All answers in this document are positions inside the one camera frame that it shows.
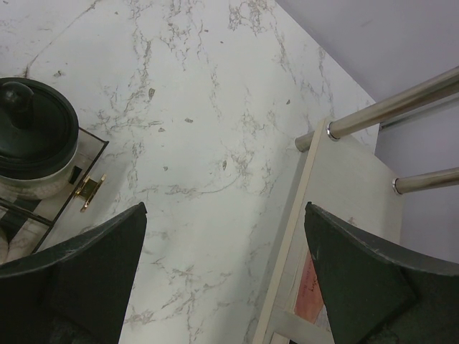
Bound books under side table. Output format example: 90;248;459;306
294;251;331;332

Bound clear three-slot organizer tray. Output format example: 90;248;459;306
1;129;108;263

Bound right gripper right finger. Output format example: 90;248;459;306
304;203;458;343

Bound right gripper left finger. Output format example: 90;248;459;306
1;203;147;343

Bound white side table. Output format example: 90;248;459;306
252;66;459;344

